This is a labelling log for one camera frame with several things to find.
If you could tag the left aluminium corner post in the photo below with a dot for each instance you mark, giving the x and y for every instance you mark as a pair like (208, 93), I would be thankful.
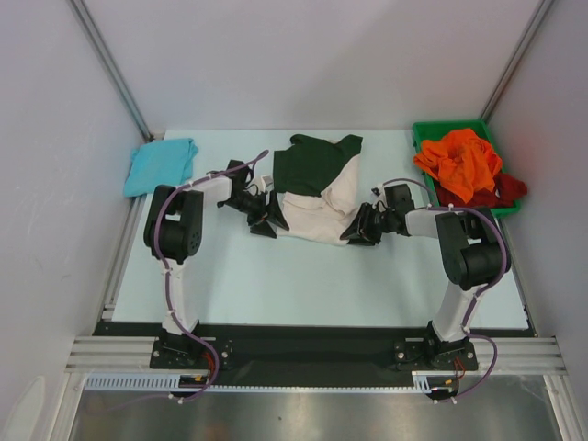
(110, 66)

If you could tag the left aluminium side rail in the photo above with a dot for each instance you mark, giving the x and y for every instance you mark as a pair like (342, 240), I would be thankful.
(118, 265)

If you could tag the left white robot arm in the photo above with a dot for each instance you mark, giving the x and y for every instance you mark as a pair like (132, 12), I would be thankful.
(174, 230)

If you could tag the white and green t-shirt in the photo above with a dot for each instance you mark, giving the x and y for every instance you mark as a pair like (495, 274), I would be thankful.
(318, 180)

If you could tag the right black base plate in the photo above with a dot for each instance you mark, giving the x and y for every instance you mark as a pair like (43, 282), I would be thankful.
(427, 355)

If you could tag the aluminium side rail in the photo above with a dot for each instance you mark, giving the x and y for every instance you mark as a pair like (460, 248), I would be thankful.
(518, 277)
(118, 265)

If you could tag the red t-shirt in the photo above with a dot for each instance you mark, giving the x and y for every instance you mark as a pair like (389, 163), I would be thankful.
(507, 190)

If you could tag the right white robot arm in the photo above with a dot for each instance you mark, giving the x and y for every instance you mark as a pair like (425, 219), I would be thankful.
(474, 254)

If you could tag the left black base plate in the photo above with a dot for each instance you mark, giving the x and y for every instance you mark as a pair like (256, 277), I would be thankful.
(181, 352)

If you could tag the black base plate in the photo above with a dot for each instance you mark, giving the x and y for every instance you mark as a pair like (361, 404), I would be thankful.
(181, 352)
(427, 355)

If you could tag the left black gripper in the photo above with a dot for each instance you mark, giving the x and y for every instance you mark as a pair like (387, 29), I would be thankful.
(261, 227)

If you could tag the right aluminium corner post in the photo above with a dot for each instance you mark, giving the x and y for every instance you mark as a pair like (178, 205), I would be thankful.
(521, 49)

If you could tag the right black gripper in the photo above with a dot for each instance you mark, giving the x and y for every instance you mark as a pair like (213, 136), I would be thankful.
(366, 223)

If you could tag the aluminium corner post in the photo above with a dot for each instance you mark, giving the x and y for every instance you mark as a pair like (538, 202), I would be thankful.
(521, 49)
(110, 66)

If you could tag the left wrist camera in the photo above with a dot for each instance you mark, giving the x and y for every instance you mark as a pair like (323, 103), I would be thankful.
(264, 183)

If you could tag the aluminium front rail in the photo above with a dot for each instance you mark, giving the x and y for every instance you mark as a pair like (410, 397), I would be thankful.
(506, 356)

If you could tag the right aluminium side rail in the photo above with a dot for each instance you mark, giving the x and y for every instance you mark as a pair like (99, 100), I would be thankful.
(518, 277)

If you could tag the slotted cable duct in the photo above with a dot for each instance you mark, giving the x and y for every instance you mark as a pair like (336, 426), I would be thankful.
(175, 383)

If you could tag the green plastic bin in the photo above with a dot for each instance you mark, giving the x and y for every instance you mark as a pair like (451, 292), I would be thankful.
(436, 130)

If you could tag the folded teal t-shirt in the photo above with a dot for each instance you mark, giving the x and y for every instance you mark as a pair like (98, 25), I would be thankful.
(166, 162)

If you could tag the orange t-shirt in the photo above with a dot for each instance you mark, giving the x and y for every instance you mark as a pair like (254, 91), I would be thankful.
(461, 162)

